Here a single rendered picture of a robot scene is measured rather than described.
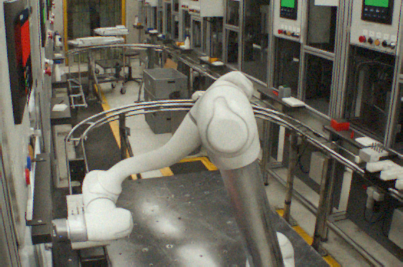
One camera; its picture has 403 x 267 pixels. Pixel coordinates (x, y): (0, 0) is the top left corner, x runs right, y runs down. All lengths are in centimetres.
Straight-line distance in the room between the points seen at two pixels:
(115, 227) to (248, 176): 50
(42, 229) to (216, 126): 45
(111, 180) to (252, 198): 54
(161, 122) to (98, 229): 381
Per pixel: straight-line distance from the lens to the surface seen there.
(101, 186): 146
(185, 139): 122
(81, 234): 139
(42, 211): 80
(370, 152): 237
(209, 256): 182
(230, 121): 96
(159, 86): 499
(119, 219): 138
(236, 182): 108
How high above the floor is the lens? 175
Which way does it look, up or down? 18 degrees down
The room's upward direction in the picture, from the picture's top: 1 degrees clockwise
